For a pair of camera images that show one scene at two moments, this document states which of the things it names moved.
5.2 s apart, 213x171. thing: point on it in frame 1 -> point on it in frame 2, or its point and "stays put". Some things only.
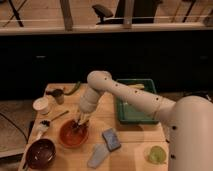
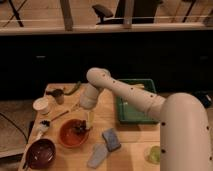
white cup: x=41 y=105 stays put
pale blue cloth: x=99 y=152 stays put
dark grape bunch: x=78 y=127 stays put
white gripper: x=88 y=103 -> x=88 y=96
